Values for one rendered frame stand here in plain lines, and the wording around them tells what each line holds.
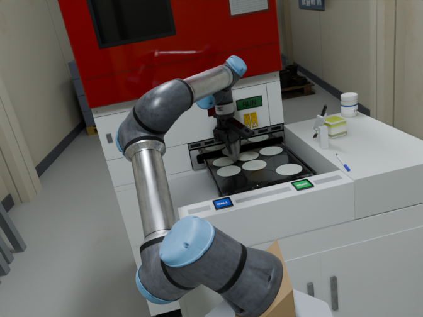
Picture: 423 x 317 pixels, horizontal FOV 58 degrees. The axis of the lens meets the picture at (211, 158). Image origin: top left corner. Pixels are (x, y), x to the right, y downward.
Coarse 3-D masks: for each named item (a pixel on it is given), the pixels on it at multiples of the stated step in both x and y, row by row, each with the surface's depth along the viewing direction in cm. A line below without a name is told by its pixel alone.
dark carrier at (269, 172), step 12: (276, 144) 173; (264, 156) 163; (276, 156) 161; (288, 156) 159; (216, 168) 160; (240, 168) 156; (264, 168) 152; (276, 168) 150; (216, 180) 149; (228, 180) 147; (240, 180) 146; (252, 180) 144; (264, 180) 143; (276, 180) 141
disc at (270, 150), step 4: (264, 148) 171; (268, 148) 170; (272, 148) 169; (276, 148) 168; (280, 148) 168; (260, 152) 168; (264, 152) 167; (268, 152) 166; (272, 152) 165; (276, 152) 165; (280, 152) 164
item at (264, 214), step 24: (264, 192) 122; (288, 192) 119; (312, 192) 117; (336, 192) 119; (216, 216) 114; (240, 216) 116; (264, 216) 117; (288, 216) 119; (312, 216) 121; (336, 216) 122; (240, 240) 119; (264, 240) 120
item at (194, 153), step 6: (276, 132) 175; (282, 132) 176; (252, 138) 174; (258, 138) 175; (264, 138) 175; (270, 138) 176; (282, 138) 179; (216, 144) 174; (222, 144) 173; (192, 150) 171; (198, 150) 172; (204, 150) 172; (210, 150) 173; (216, 150) 173; (192, 156) 172; (192, 162) 173; (198, 162) 175; (198, 168) 175
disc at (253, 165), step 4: (252, 160) 161; (256, 160) 160; (260, 160) 159; (244, 164) 158; (248, 164) 158; (252, 164) 157; (256, 164) 157; (260, 164) 156; (264, 164) 155; (244, 168) 155; (248, 168) 154; (252, 168) 154; (256, 168) 153; (260, 168) 153
